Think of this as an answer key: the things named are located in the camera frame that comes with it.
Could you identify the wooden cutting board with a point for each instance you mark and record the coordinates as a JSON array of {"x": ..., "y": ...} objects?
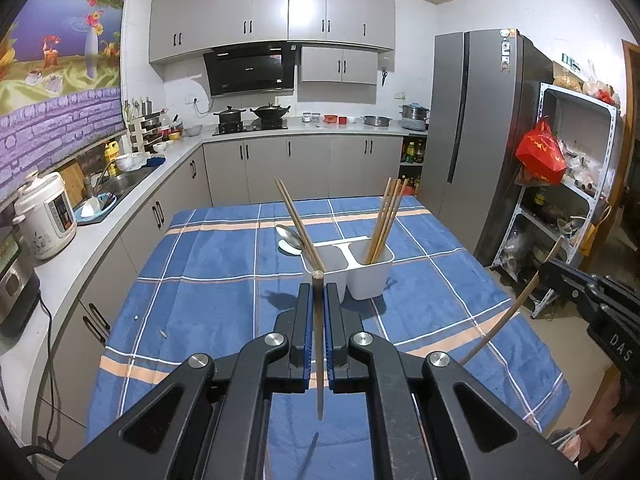
[{"x": 74, "y": 185}]

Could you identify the metal spoon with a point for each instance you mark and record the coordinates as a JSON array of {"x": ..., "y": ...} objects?
[{"x": 289, "y": 235}]

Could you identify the white metal storage rack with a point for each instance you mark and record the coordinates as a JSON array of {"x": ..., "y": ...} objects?
[{"x": 600, "y": 190}]

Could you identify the yellow bottle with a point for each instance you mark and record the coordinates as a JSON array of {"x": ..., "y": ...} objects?
[{"x": 112, "y": 157}]

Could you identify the blue dish basin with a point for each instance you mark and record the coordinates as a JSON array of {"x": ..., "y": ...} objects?
[{"x": 97, "y": 210}]

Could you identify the shallow metal basin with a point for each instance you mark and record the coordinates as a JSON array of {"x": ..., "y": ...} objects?
[{"x": 376, "y": 121}]

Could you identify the black range hood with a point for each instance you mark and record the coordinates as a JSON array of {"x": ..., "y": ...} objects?
[{"x": 250, "y": 70}]

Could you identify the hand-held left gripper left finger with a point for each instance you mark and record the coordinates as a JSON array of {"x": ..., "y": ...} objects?
[{"x": 307, "y": 320}]

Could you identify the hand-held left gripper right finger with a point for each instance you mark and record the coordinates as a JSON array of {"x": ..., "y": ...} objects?
[{"x": 328, "y": 320}]

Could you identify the black countertop appliance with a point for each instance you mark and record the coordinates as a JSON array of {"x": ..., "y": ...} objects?
[{"x": 15, "y": 290}]

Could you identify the white two-compartment utensil holder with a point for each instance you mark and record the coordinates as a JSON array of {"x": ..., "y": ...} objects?
[{"x": 367, "y": 280}]

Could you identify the gas stove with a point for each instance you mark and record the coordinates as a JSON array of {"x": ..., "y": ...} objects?
[{"x": 250, "y": 127}]

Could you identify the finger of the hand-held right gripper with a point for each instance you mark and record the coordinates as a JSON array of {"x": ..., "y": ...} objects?
[{"x": 565, "y": 282}]

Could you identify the red plastic bag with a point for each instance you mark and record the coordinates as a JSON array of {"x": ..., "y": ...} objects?
[{"x": 540, "y": 152}]

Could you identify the grey refrigerator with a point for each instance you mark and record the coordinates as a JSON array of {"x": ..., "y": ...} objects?
[{"x": 480, "y": 150}]

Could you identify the metal steamer pot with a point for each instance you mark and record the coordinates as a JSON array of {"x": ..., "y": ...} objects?
[{"x": 414, "y": 117}]

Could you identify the grey wall cabinets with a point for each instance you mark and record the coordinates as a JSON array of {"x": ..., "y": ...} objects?
[{"x": 270, "y": 10}]

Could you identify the black wok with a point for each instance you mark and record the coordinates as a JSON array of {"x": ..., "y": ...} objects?
[{"x": 270, "y": 111}]

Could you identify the group of condiment bottles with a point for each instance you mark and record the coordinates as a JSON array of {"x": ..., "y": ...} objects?
[{"x": 412, "y": 152}]

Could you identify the blue plaid tablecloth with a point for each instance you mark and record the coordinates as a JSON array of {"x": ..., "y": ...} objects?
[{"x": 210, "y": 270}]

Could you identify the white rice cooker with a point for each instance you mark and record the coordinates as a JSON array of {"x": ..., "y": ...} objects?
[{"x": 45, "y": 215}]

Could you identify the red bowls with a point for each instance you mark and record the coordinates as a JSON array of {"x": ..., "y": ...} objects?
[{"x": 334, "y": 119}]

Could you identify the white bowls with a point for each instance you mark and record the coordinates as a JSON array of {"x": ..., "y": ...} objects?
[{"x": 131, "y": 162}]

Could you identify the steel sink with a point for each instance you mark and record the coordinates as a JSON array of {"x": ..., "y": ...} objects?
[{"x": 127, "y": 180}]

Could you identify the landscape wall poster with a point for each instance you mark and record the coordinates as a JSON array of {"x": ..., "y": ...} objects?
[{"x": 55, "y": 85}]

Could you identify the black cooking pot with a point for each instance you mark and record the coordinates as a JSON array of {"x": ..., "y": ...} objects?
[{"x": 230, "y": 116}]

